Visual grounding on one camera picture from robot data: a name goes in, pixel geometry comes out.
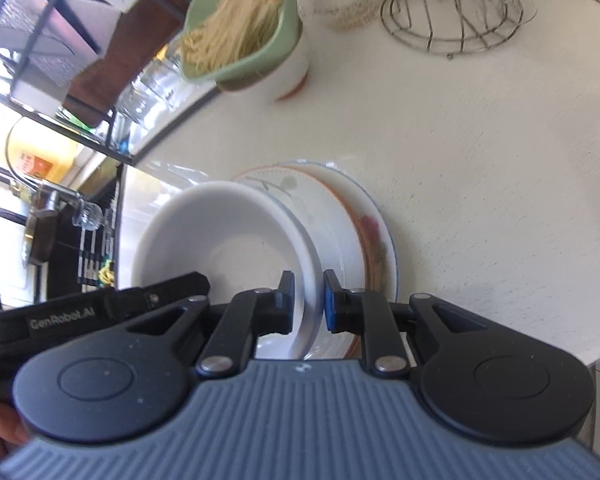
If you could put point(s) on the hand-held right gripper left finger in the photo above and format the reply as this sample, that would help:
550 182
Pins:
286 305

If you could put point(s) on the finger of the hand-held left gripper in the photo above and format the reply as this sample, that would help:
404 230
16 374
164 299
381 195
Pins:
180 287

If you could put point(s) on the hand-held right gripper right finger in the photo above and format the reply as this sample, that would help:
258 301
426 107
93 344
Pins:
330 305

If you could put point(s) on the deep white plate leaf print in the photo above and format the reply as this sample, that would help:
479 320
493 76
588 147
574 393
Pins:
220 240

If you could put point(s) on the white plate grey leaf print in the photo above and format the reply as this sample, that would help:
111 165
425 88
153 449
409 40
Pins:
330 240

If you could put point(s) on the white plate pink flower print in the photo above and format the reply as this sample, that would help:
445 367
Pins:
382 255

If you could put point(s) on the yellow cloth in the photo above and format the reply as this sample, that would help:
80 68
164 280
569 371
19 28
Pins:
106 272

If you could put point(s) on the sink drain rack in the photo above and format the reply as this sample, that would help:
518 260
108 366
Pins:
97 260

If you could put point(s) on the small wine glass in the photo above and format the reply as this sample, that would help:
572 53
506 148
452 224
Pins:
87 215

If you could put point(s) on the black kitchen faucet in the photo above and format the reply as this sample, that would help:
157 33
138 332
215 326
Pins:
50 210

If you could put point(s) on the yellow bottle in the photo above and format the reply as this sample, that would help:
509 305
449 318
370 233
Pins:
40 160

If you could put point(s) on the black dish rack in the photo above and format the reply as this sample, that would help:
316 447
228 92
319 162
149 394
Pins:
55 122

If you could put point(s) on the white bowl brown foot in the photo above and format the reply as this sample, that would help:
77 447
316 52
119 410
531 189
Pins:
292 75

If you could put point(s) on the green colander basket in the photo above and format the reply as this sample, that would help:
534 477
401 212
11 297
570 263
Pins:
260 62

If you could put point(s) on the brown cutting board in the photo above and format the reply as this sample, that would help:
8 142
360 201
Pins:
145 25

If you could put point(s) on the bundle of dried noodles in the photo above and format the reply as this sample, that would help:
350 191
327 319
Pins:
235 20

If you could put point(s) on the silver embossed metal sheet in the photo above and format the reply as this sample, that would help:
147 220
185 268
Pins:
40 35

